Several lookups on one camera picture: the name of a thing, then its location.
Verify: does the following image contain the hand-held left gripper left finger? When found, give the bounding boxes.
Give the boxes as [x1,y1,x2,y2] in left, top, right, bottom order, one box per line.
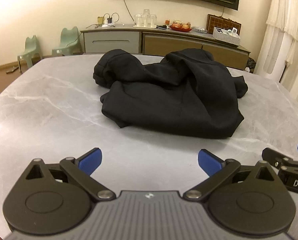
[25,147,116,202]

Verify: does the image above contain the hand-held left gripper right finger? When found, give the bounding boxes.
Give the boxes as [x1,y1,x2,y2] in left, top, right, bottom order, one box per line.
[183,149,276,202]

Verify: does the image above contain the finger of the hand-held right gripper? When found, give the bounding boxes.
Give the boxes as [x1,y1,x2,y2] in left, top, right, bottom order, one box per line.
[262,147,298,170]

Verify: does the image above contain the black pants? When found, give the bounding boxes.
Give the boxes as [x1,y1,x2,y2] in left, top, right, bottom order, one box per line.
[93,48,248,139]

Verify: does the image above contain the dark bag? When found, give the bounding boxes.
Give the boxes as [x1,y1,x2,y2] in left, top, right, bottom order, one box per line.
[246,57,257,73]

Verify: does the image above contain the long grey brown sideboard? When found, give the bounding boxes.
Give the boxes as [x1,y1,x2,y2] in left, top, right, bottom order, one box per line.
[80,25,251,70]

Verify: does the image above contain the white organizer box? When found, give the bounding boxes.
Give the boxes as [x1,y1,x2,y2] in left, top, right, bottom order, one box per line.
[212,26,240,46]

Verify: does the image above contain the small green plastic chair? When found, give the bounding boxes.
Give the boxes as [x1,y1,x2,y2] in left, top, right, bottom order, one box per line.
[51,26,84,56]
[17,35,43,74]

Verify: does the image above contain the red fruit plate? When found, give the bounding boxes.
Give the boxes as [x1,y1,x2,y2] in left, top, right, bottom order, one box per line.
[169,20,192,32]

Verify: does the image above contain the wooden chessboard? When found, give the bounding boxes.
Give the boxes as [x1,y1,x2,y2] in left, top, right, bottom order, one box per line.
[206,14,242,34]

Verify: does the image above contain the glass cup set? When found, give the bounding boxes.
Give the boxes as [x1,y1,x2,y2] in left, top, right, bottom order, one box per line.
[133,9,157,28]

